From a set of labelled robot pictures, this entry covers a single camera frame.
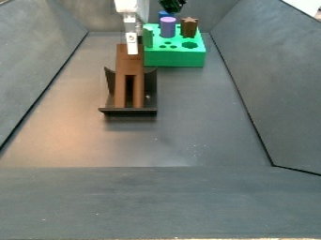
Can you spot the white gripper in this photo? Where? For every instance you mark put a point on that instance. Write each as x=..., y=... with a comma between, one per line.
x=132, y=9

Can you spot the brown two-pronged square-circle object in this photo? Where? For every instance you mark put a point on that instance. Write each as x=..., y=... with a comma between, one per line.
x=128, y=77

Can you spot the black curved fixture stand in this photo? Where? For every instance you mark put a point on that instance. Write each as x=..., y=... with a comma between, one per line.
x=148, y=109

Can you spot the blue cylinder peg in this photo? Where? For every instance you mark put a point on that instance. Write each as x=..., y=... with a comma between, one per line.
x=163, y=14

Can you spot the purple cylinder peg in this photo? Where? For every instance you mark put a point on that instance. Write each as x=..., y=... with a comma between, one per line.
x=167, y=27

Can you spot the brown star peg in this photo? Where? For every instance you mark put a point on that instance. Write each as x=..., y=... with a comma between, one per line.
x=188, y=27

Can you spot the green shape-sorter base block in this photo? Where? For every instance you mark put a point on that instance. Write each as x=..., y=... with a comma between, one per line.
x=176, y=51

